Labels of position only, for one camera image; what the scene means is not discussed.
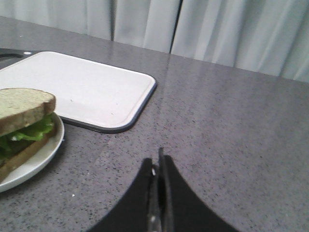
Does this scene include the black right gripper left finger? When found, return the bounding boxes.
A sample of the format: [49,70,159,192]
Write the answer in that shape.
[90,158,158,232]

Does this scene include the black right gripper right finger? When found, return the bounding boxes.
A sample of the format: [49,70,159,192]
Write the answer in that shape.
[158,148,237,232]

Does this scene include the green lettuce leaf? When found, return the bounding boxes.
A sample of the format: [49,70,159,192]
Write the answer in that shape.
[0,114,56,167]

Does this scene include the bread slice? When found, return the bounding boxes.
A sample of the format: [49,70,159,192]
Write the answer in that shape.
[0,88,56,136]
[0,130,56,182]

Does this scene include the white round plate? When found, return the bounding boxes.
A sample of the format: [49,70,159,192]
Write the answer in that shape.
[0,114,65,192]

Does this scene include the white cutting board grey rim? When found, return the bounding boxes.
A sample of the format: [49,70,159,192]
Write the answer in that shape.
[0,48,157,133]

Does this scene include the white curtain backdrop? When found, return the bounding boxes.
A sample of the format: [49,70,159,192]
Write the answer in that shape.
[0,0,309,82]

